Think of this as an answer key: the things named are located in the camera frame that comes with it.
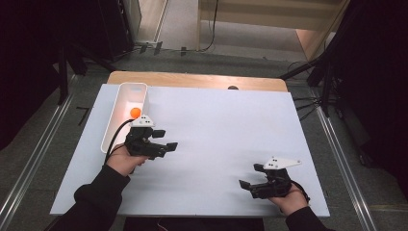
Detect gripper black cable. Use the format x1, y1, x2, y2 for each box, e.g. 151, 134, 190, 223
104, 118, 136, 165
290, 180, 312, 204

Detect black stand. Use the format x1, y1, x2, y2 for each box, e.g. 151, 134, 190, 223
56, 41, 117, 106
278, 0, 354, 118

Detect hanging black cable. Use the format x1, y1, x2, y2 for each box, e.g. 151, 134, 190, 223
195, 0, 220, 53

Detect light wooden shelf unit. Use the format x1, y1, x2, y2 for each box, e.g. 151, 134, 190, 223
195, 0, 351, 62

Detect black floor cables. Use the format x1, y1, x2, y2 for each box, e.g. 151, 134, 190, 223
292, 95, 322, 122

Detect wooden table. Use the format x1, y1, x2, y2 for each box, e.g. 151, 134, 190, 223
106, 70, 289, 93

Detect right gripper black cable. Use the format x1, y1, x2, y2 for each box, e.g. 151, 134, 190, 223
290, 180, 312, 204

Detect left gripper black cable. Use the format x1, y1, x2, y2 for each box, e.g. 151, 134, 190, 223
104, 118, 136, 165

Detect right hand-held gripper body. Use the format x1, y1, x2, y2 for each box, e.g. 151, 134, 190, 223
249, 156, 303, 200

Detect black cabinet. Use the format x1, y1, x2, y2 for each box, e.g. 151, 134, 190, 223
97, 0, 136, 62

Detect person's right hand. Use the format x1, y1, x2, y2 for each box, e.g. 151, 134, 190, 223
268, 184, 310, 217

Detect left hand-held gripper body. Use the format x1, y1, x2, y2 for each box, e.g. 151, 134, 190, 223
123, 114, 168, 161

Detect white plastic bin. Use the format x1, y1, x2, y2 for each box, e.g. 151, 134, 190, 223
100, 82, 150, 154

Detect person's left hand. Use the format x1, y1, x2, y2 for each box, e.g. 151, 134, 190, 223
105, 143, 150, 177

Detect metal floor rail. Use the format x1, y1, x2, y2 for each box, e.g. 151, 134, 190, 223
0, 75, 78, 225
316, 105, 379, 231

